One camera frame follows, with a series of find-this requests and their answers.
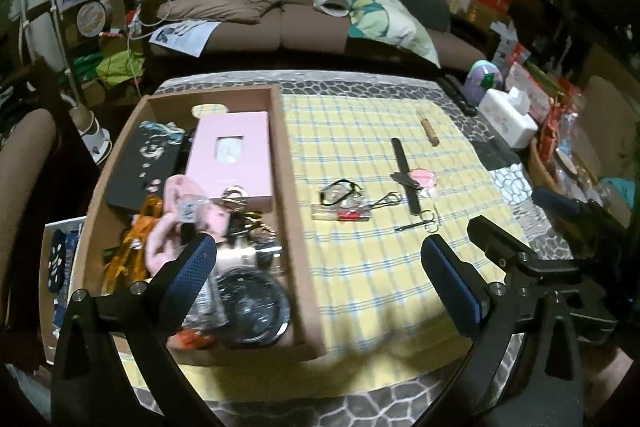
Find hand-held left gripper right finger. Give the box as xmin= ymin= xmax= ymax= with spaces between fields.
xmin=420 ymin=234 xmax=586 ymax=427

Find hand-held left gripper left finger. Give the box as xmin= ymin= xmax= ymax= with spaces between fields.
xmin=51 ymin=232 xmax=218 ymax=427

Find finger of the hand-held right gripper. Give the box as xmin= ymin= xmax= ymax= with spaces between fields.
xmin=467 ymin=216 xmax=551 ymax=283
xmin=532 ymin=187 xmax=583 ymax=220

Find pink cake topper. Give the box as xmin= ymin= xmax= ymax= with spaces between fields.
xmin=409 ymin=167 xmax=439 ymax=202

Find brown cardboard box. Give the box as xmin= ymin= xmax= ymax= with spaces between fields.
xmin=82 ymin=86 xmax=328 ymax=363

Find black nail file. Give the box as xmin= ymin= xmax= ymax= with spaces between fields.
xmin=391 ymin=137 xmax=424 ymax=216

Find wooden stick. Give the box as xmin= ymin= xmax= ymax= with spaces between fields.
xmin=417 ymin=109 xmax=442 ymax=148

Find grey pebble-pattern desktop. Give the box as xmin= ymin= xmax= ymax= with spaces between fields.
xmin=82 ymin=69 xmax=576 ymax=427

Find person's right hand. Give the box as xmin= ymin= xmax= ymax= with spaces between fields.
xmin=585 ymin=349 xmax=633 ymax=408

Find wicker basket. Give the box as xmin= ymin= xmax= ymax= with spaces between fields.
xmin=527 ymin=127 xmax=601 ymax=208

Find orange transparent hair clip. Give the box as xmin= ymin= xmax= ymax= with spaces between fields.
xmin=102 ymin=194 xmax=166 ymax=298

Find small metal scissors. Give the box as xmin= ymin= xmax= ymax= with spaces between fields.
xmin=395 ymin=206 xmax=441 ymax=234

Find yellow plaid cloth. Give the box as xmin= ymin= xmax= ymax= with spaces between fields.
xmin=120 ymin=94 xmax=531 ymax=403

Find white tissue box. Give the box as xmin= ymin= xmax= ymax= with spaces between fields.
xmin=477 ymin=87 xmax=539 ymax=148

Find brown chair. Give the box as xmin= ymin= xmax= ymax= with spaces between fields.
xmin=580 ymin=74 xmax=640 ymax=168
xmin=0 ymin=107 xmax=59 ymax=308

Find pink box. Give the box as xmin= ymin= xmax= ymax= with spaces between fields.
xmin=185 ymin=112 xmax=275 ymax=212

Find black printed notebook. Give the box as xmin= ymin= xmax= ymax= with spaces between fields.
xmin=107 ymin=121 xmax=188 ymax=212

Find floor box of socks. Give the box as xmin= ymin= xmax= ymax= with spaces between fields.
xmin=41 ymin=216 xmax=89 ymax=369

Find purple round case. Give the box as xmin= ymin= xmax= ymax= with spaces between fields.
xmin=465 ymin=60 xmax=504 ymax=101

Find black remote control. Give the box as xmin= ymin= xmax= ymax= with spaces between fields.
xmin=436 ymin=76 xmax=479 ymax=116

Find yellow striped nail buffer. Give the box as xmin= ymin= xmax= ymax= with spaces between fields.
xmin=191 ymin=103 xmax=231 ymax=120

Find white fan base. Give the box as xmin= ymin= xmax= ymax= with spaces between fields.
xmin=69 ymin=103 xmax=114 ymax=158

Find green bag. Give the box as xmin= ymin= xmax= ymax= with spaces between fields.
xmin=95 ymin=51 xmax=147 ymax=90

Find dark green cushion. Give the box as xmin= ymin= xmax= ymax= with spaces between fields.
xmin=399 ymin=0 xmax=452 ymax=34

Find printed paper sheet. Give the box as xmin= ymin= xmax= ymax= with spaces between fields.
xmin=149 ymin=20 xmax=222 ymax=58

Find floral pillow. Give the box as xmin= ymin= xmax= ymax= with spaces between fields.
xmin=345 ymin=0 xmax=442 ymax=68

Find brown pillow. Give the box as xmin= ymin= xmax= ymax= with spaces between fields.
xmin=157 ymin=0 xmax=284 ymax=26

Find round biscuit tin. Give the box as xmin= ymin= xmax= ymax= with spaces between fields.
xmin=77 ymin=0 xmax=109 ymax=38

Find white visor cap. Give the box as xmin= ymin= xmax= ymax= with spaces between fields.
xmin=313 ymin=0 xmax=352 ymax=18

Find black hair tie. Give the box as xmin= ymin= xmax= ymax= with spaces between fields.
xmin=320 ymin=179 xmax=364 ymax=208

